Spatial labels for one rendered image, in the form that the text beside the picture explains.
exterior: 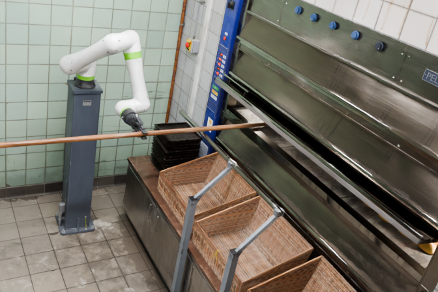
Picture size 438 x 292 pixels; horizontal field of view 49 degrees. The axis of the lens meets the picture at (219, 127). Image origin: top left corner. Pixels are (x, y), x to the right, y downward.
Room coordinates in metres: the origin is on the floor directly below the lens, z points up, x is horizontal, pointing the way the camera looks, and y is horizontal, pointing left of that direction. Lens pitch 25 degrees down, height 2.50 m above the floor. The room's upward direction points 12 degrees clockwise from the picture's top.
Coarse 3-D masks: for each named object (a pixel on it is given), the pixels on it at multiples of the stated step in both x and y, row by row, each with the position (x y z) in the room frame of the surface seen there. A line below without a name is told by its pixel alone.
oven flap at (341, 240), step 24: (240, 144) 3.03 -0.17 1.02; (264, 168) 2.77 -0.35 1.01; (288, 192) 2.54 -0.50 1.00; (312, 216) 2.34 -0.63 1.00; (336, 216) 2.25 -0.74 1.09; (336, 240) 2.16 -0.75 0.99; (360, 240) 2.08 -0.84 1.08; (360, 264) 2.00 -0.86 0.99; (384, 264) 1.94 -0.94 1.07; (384, 288) 1.86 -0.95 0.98; (408, 288) 1.80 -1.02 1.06
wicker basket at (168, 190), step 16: (192, 160) 3.06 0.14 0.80; (208, 160) 3.13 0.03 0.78; (224, 160) 3.09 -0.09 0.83; (160, 176) 2.91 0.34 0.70; (176, 176) 2.99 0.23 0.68; (192, 176) 3.07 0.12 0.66; (208, 176) 3.14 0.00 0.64; (224, 176) 3.01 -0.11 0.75; (240, 176) 2.90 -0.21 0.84; (160, 192) 2.87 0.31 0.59; (176, 192) 2.70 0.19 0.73; (192, 192) 2.95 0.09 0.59; (208, 192) 3.00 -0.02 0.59; (256, 192) 2.72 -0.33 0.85; (176, 208) 2.66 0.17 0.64; (208, 208) 2.80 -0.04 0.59; (224, 208) 2.60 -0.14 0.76
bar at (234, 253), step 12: (192, 120) 2.93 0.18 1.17; (204, 132) 2.77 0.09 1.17; (228, 156) 2.51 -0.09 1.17; (228, 168) 2.45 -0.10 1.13; (240, 168) 2.40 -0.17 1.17; (216, 180) 2.41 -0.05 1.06; (204, 192) 2.37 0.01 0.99; (264, 192) 2.20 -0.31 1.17; (192, 204) 2.32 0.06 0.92; (192, 216) 2.33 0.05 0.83; (276, 216) 2.04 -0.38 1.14; (264, 228) 2.02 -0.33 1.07; (252, 240) 1.98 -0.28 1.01; (180, 252) 2.33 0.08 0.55; (240, 252) 1.95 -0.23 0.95; (180, 264) 2.32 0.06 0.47; (228, 264) 1.93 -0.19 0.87; (180, 276) 2.33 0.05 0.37; (228, 276) 1.92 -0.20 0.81; (228, 288) 1.93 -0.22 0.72
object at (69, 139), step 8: (184, 128) 2.69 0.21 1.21; (192, 128) 2.72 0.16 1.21; (200, 128) 2.75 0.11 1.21; (208, 128) 2.78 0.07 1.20; (216, 128) 2.81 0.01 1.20; (224, 128) 2.85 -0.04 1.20; (232, 128) 2.89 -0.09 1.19; (80, 136) 2.32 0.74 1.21; (88, 136) 2.34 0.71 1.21; (96, 136) 2.37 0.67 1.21; (104, 136) 2.39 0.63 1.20; (112, 136) 2.41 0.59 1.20; (120, 136) 2.44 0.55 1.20; (128, 136) 2.47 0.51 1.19; (136, 136) 2.50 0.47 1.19; (0, 144) 2.08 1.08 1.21; (8, 144) 2.10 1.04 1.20; (16, 144) 2.12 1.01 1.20; (24, 144) 2.14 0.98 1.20; (32, 144) 2.16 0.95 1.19; (40, 144) 2.19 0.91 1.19
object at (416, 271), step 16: (256, 128) 2.99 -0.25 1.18; (272, 144) 2.80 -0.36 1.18; (288, 160) 2.61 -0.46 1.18; (304, 176) 2.47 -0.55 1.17; (320, 192) 2.34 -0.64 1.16; (336, 208) 2.23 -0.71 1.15; (352, 208) 2.21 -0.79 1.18; (368, 224) 2.09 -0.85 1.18; (384, 240) 1.98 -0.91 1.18; (400, 256) 1.87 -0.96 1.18; (416, 272) 1.78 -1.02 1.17
